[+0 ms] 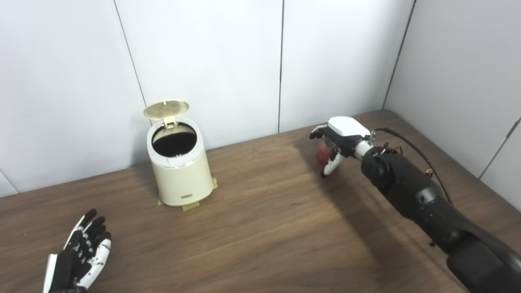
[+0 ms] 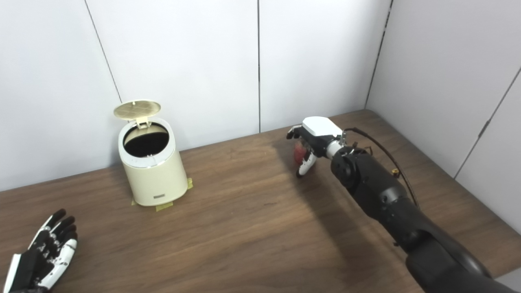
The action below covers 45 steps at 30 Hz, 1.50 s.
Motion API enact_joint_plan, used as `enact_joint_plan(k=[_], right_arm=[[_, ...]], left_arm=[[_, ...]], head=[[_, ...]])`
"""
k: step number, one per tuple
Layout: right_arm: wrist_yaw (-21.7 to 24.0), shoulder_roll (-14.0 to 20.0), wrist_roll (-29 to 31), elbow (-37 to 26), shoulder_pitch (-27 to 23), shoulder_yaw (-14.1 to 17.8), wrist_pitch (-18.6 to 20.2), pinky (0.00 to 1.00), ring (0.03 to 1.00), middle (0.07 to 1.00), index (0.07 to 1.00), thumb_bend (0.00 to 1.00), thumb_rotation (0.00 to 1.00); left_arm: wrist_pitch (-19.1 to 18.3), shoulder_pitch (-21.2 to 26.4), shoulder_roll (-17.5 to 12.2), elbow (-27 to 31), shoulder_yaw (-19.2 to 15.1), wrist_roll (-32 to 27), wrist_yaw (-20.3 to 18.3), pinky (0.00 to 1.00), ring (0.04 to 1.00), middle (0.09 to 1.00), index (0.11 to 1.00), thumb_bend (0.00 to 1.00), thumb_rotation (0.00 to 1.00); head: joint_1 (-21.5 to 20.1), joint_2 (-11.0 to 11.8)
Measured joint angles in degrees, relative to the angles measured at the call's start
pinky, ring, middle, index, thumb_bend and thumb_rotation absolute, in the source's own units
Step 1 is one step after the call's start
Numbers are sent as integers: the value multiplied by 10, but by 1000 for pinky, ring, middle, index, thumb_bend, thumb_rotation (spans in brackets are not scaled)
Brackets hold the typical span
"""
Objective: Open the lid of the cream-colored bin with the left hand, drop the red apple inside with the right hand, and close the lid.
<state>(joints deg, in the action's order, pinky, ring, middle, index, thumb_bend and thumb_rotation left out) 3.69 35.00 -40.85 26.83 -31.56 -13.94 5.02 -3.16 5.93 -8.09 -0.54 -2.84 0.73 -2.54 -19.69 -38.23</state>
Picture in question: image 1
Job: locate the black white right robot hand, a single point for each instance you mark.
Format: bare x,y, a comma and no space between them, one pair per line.
346,130

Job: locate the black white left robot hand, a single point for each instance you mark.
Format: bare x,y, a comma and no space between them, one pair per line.
69,260

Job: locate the round cream bin lid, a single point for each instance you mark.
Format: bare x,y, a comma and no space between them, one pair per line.
166,108

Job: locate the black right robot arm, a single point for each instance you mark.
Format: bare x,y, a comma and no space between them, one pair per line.
423,203

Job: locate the red apple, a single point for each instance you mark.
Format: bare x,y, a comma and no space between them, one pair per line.
324,154

